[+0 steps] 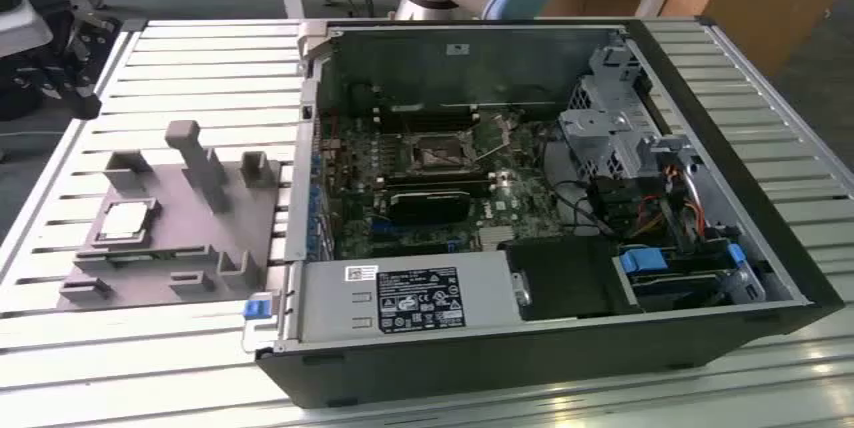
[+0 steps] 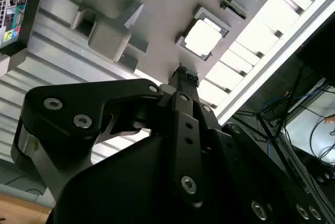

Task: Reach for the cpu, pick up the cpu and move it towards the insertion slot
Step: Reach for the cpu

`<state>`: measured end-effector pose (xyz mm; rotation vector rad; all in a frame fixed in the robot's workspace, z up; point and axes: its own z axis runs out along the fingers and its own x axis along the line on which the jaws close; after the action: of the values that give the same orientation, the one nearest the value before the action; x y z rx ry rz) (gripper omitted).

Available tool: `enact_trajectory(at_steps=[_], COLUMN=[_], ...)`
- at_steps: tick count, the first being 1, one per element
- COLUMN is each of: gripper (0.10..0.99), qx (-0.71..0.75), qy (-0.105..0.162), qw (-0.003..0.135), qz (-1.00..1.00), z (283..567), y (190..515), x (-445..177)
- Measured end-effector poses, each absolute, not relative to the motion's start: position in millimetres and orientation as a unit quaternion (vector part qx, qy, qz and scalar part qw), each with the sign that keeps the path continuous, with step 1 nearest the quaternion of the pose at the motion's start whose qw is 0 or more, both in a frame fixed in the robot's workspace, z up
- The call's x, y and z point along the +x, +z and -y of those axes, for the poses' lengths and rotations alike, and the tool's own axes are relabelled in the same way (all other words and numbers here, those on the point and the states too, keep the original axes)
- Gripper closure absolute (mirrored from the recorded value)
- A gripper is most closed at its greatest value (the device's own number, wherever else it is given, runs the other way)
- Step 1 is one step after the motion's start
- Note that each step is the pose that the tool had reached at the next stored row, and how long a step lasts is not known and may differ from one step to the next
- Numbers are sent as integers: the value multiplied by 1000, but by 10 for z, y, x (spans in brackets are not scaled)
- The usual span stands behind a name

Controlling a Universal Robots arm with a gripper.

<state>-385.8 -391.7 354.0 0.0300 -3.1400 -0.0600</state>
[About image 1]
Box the black fan shroud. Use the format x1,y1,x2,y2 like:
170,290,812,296
505,236,644,322

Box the thin metal locking lever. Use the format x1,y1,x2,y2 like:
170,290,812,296
475,141,518,161

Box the black RAM slot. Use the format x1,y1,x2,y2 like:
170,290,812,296
377,106,483,135
381,173,490,192

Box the black rating label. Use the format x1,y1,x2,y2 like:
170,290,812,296
375,267,466,334

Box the silver CPU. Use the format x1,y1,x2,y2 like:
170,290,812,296
95,201,160,242

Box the blue case latch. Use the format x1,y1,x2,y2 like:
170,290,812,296
245,297,277,322

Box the black open PC case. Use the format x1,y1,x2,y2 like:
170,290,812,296
255,16,846,410

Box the black chipset heatsink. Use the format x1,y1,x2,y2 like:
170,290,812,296
387,189,474,225

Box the grey parts rack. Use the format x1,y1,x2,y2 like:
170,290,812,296
56,120,286,310

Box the orange red yellow wire bundle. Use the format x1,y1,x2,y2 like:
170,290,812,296
635,196,710,238

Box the grey power supply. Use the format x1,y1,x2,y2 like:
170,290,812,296
297,256,523,345

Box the blue disk carrier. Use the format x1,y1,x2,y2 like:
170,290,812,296
618,245,670,276

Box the black wire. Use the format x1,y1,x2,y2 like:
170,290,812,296
551,179,623,240

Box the green motherboard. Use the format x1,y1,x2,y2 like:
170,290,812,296
314,108,589,258

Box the silver metal disk bay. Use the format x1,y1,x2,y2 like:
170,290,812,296
558,43,658,180

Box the CPU socket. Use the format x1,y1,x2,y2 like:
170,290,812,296
407,133,481,172

